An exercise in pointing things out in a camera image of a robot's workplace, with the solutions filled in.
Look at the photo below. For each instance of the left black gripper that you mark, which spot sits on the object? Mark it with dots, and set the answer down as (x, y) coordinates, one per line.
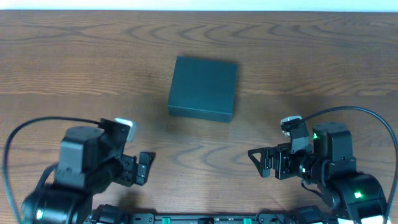
(129, 170)

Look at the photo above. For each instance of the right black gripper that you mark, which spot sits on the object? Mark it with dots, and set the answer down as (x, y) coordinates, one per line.
(278, 161)

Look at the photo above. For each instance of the dark green box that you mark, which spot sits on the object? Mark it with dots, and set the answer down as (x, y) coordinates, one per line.
(203, 89)

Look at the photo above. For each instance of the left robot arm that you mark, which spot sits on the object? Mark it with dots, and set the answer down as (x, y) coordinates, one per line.
(91, 159)

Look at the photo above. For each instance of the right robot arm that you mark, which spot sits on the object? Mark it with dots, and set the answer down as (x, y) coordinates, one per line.
(324, 156)

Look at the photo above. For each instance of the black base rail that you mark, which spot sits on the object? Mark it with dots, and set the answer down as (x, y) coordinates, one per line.
(107, 214)

